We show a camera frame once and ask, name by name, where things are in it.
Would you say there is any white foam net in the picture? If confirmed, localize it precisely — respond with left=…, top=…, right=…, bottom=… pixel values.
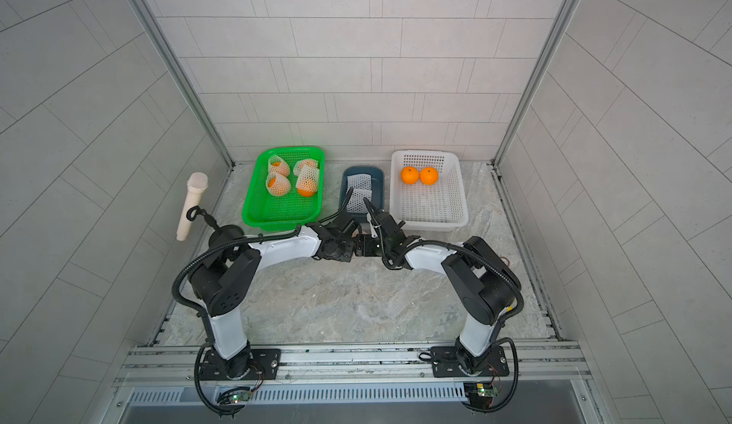
left=346, top=173, right=372, bottom=191
left=346, top=188, right=373, bottom=214

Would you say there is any netted orange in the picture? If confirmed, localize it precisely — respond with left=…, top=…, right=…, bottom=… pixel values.
left=419, top=167, right=440, bottom=186
left=266, top=172, right=292, bottom=197
left=294, top=159, right=319, bottom=197
left=268, top=154, right=291, bottom=177

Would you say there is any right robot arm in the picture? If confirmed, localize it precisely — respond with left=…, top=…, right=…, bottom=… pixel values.
left=336, top=199, right=524, bottom=414

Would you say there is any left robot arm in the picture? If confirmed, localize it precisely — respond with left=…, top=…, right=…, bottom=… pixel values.
left=172, top=189, right=360, bottom=379

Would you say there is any dark blue plastic tub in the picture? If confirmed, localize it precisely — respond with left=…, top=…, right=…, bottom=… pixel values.
left=339, top=166, right=385, bottom=224

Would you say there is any white plastic basket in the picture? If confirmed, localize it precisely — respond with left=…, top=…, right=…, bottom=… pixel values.
left=389, top=149, right=469, bottom=231

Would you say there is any green plastic basket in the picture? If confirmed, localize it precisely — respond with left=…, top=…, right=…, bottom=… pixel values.
left=242, top=147, right=325, bottom=231

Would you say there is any right green circuit board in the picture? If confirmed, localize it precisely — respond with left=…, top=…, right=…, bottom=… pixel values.
left=463, top=383, right=501, bottom=411

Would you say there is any green circuit board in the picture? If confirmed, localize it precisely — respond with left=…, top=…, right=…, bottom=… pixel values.
left=217, top=387, right=254, bottom=406
left=463, top=383, right=501, bottom=411

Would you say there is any left green circuit board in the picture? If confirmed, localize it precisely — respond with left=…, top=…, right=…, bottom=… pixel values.
left=217, top=387, right=254, bottom=406

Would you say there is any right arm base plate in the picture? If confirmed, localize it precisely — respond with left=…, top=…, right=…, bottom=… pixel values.
left=419, top=346, right=511, bottom=378

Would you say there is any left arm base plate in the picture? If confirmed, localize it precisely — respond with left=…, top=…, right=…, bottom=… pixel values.
left=196, top=349, right=281, bottom=381

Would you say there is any aluminium rail frame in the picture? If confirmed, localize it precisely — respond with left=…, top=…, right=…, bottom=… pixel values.
left=96, top=339, right=602, bottom=423

